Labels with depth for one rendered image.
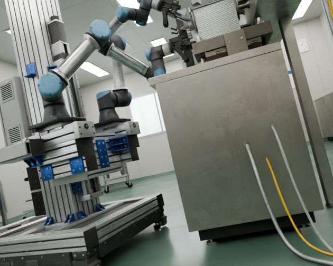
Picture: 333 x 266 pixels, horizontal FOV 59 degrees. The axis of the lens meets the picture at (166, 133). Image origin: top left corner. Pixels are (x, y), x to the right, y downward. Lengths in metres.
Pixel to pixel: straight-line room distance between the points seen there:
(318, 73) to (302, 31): 1.05
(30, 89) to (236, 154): 1.39
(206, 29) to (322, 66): 6.07
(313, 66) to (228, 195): 6.43
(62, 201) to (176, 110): 0.97
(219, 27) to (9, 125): 1.49
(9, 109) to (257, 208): 1.67
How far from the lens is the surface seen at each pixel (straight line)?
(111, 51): 1.88
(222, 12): 1.85
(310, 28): 7.92
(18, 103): 2.16
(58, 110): 1.73
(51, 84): 1.62
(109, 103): 2.13
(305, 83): 1.91
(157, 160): 7.50
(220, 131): 1.44
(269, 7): 1.78
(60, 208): 2.02
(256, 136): 1.45
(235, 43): 1.56
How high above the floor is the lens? 0.50
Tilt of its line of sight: 4 degrees up
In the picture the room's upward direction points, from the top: 13 degrees counter-clockwise
